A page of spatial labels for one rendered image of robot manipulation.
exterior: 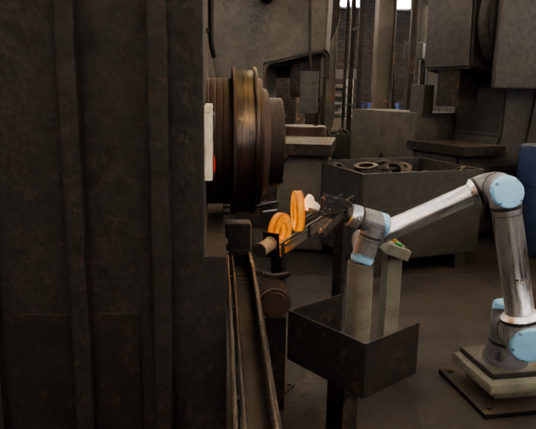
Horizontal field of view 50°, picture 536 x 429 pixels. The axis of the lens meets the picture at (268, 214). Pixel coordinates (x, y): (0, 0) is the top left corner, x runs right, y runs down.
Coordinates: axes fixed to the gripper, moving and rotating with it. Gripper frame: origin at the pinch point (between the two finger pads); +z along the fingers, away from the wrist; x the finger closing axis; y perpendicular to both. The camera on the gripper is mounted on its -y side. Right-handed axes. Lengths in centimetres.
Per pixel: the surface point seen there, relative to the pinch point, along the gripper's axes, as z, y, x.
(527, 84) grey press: -204, 114, -249
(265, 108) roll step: 27, 32, 43
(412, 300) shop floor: -112, -55, -118
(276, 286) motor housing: -0.6, -32.5, 2.8
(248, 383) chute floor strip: 17, -31, 91
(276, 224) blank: 4.5, -11.0, -9.5
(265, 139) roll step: 25, 23, 47
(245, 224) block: 18.7, -10.5, 9.4
